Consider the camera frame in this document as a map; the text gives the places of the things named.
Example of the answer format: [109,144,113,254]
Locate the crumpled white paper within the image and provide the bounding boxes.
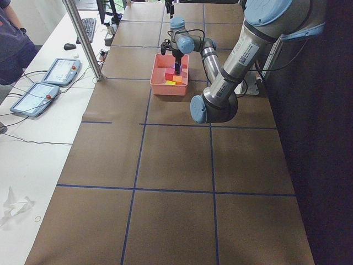
[1,186,35,226]

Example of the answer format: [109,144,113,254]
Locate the near teach pendant tablet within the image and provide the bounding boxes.
[10,82,60,118]

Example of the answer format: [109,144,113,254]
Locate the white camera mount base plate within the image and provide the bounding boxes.
[240,71,259,96]

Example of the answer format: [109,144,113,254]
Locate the far teach pendant tablet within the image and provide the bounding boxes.
[42,58,81,86]

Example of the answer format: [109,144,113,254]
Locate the aluminium frame post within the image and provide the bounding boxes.
[62,0,103,82]

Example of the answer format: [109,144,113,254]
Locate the teach pendant tablet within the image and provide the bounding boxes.
[42,58,81,86]
[10,82,60,118]

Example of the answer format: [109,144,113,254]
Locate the pink plastic bin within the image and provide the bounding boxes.
[150,54,189,96]

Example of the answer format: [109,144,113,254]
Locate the black computer mouse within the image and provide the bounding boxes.
[63,43,76,51]

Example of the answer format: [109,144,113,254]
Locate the purple foam block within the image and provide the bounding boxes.
[172,63,184,71]

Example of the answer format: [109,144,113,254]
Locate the black keyboard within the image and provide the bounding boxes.
[82,18,97,43]

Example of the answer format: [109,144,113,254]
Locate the orange foam block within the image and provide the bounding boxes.
[172,75,183,85]

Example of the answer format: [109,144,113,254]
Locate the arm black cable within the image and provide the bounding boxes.
[167,28,207,45]

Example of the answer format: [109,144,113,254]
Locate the person in dark clothes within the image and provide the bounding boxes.
[1,0,38,86]

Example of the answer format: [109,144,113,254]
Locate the red foam block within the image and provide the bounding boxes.
[164,67,175,81]

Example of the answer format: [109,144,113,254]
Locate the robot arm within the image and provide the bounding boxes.
[161,1,327,124]

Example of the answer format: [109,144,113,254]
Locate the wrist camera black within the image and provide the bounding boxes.
[161,39,173,55]

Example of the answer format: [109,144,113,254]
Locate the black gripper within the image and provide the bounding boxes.
[165,0,184,75]

